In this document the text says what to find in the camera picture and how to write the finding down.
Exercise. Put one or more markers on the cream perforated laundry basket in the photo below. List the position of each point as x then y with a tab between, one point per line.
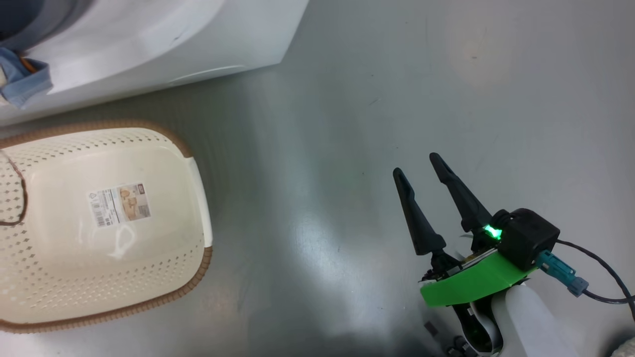
99	267

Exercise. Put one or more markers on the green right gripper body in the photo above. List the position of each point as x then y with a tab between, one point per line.
476	280

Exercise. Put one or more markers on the paper basket label sticker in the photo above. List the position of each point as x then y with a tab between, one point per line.
119	204

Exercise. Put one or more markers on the white front-load washing machine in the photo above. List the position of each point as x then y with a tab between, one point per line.
149	34

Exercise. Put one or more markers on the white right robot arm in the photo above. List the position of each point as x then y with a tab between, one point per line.
531	322

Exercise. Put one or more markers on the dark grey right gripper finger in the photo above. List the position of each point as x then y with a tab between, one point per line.
421	223
466	203

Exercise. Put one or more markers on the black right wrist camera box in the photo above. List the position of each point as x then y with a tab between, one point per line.
528	238

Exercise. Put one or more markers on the blue patterned garment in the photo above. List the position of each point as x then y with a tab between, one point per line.
25	82

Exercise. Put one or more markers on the round drain filter cover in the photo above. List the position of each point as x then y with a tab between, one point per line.
208	74

